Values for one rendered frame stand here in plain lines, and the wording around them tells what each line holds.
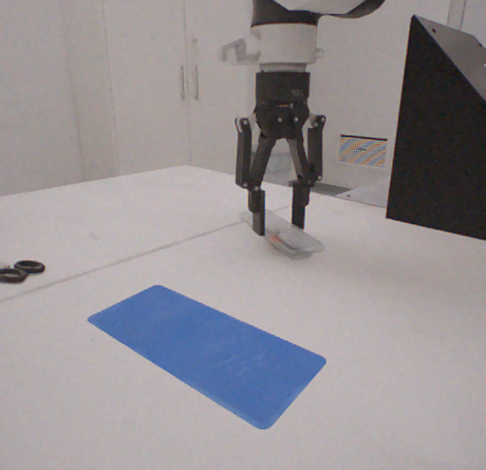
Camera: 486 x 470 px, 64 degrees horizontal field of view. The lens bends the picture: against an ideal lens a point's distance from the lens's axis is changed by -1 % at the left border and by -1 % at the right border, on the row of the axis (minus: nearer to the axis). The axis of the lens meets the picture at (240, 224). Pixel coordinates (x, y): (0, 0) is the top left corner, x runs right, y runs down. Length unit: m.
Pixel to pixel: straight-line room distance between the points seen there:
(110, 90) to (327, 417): 1.96
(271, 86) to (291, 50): 0.05
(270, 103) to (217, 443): 0.42
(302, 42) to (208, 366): 0.39
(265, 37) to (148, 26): 1.76
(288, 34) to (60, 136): 2.06
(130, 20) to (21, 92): 0.69
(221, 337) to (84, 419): 0.14
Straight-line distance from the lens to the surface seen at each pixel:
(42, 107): 2.45
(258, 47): 0.55
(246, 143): 0.54
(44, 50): 2.47
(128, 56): 2.20
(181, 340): 0.39
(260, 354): 0.37
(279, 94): 0.54
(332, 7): 0.48
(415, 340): 0.42
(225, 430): 0.31
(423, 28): 0.72
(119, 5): 2.21
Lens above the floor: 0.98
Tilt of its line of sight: 20 degrees down
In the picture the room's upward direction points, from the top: straight up
